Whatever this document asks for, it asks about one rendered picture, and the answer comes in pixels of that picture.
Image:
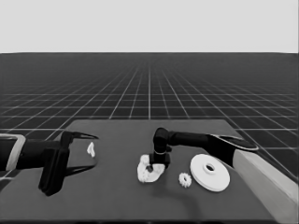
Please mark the small white T-shaped piece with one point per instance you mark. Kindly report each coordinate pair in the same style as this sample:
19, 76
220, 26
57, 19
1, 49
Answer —
91, 149

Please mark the large thick white disc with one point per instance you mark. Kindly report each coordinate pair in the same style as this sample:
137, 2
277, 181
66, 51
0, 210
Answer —
215, 183

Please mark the white round carrier with pins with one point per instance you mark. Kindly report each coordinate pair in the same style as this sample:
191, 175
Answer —
154, 178

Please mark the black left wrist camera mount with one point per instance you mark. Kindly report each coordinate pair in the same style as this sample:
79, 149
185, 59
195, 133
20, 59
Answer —
51, 174

